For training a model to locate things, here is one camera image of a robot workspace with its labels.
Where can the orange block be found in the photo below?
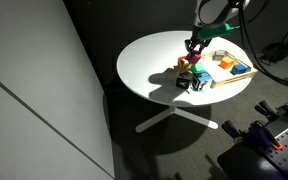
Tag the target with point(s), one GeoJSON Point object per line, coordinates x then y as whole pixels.
{"type": "Point", "coordinates": [226, 62]}

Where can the pink block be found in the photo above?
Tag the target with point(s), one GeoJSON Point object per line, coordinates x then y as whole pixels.
{"type": "Point", "coordinates": [194, 58]}

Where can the blue block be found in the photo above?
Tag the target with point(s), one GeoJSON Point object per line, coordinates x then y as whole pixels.
{"type": "Point", "coordinates": [239, 69]}

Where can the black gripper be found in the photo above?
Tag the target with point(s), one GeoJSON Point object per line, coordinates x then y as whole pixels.
{"type": "Point", "coordinates": [200, 38]}

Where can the wooden tray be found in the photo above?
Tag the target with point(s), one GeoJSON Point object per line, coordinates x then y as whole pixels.
{"type": "Point", "coordinates": [222, 75]}

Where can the black cart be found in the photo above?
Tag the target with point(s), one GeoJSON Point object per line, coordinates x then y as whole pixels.
{"type": "Point", "coordinates": [240, 163]}

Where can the blue patterned soft cube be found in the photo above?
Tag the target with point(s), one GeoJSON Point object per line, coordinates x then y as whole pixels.
{"type": "Point", "coordinates": [202, 78]}

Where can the orange soft cube with hole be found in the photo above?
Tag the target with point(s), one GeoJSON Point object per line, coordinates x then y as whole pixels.
{"type": "Point", "coordinates": [181, 63]}

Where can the white table base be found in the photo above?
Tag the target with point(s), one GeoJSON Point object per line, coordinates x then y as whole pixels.
{"type": "Point", "coordinates": [170, 111]}

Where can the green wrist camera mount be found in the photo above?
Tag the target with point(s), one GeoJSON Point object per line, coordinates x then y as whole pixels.
{"type": "Point", "coordinates": [217, 31]}

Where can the green soft cube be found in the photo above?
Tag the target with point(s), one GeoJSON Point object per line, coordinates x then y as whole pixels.
{"type": "Point", "coordinates": [197, 67]}

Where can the black white patterned soft cube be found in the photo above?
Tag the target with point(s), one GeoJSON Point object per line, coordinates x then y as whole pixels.
{"type": "Point", "coordinates": [183, 81]}

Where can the grey block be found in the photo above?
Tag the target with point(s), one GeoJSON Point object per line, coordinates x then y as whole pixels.
{"type": "Point", "coordinates": [219, 53]}

